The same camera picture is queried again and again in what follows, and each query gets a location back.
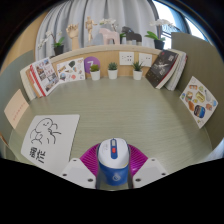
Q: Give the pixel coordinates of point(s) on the red and white picture book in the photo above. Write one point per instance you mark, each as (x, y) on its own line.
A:
(45, 75)

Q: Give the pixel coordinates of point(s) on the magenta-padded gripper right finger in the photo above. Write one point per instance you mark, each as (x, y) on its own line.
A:
(148, 170)

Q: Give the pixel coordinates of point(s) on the beige flat box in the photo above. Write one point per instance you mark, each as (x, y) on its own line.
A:
(16, 110)

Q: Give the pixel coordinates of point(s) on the white wall socket plate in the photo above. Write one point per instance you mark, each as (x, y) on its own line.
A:
(126, 58)
(145, 59)

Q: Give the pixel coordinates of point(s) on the orange-brown book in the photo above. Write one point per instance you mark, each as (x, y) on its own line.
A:
(31, 85)

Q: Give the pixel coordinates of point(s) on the wooden hand model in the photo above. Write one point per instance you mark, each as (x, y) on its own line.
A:
(73, 33)

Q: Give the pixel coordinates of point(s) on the purple round number sign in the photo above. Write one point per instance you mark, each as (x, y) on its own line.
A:
(90, 61)

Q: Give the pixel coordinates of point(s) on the white orchid plant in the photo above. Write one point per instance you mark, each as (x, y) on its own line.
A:
(109, 22)

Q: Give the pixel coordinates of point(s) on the white card with stickers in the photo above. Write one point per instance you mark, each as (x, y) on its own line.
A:
(70, 70)

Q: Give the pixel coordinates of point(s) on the green desk partition panel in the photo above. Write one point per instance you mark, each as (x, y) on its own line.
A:
(10, 73)
(200, 60)

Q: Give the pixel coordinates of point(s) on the black wooden horse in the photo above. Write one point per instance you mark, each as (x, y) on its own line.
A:
(131, 36)

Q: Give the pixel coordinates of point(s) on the white mouse pad with drawing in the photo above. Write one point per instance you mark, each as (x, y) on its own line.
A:
(63, 140)

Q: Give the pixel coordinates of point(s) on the blue and white computer mouse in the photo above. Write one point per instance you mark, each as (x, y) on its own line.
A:
(113, 163)

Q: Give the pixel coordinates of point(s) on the pink wooden horse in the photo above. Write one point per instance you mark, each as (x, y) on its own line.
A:
(110, 36)

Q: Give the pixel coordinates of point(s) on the white thick book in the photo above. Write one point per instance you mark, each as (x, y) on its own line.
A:
(26, 83)

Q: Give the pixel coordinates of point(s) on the grey curtain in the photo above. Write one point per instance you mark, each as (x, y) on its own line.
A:
(110, 10)

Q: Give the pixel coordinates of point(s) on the colourful food sticker card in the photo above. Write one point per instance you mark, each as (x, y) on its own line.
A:
(198, 101)

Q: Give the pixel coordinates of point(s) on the wooden artist mannequin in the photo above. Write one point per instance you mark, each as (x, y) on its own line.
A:
(89, 26)

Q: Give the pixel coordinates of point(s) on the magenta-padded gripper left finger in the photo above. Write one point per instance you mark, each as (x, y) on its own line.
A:
(78, 171)

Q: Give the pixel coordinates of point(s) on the black book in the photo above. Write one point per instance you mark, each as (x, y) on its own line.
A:
(161, 68)

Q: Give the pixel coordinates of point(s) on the window with dark frame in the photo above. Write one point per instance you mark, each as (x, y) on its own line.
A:
(173, 16)

